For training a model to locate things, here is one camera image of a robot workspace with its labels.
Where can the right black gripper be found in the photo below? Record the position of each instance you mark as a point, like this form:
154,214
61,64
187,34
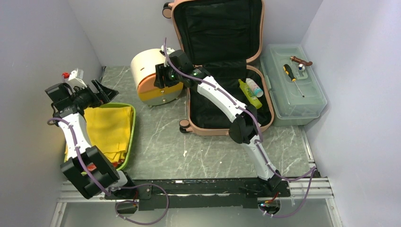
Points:
161,71

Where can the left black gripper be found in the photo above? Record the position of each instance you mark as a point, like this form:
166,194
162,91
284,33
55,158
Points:
104,93

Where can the cream cylindrical drawer cabinet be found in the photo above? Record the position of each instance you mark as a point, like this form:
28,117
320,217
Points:
143,69

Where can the green plastic tray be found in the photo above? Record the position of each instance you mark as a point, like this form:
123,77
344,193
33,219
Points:
110,127

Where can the yellow trousers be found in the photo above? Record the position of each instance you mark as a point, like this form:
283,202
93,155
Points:
75,132

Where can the pink hard-shell suitcase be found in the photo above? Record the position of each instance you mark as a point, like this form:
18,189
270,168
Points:
225,37

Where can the red white patterned cloth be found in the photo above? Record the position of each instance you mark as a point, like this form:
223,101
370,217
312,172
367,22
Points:
92,167

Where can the yellow green tube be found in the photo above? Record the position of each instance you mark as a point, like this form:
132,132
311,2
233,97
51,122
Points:
249,94

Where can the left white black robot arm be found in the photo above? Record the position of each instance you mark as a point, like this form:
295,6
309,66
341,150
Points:
87,169

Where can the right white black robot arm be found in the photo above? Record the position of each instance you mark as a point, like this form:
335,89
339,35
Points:
244,129

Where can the black yellow screwdriver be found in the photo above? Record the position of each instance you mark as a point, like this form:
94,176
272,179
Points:
289,72

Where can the clear plastic storage box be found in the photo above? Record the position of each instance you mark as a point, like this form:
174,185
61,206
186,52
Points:
290,108

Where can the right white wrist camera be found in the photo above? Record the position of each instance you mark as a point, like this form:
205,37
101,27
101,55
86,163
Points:
166,51

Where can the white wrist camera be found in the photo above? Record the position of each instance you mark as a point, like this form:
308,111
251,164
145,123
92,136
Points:
74,78
166,51

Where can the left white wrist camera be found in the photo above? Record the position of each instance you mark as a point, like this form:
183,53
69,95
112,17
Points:
74,78

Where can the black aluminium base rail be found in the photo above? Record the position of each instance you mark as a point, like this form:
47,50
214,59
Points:
203,193

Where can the brown handled metal tool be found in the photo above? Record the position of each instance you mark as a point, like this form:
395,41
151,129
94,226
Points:
301,64

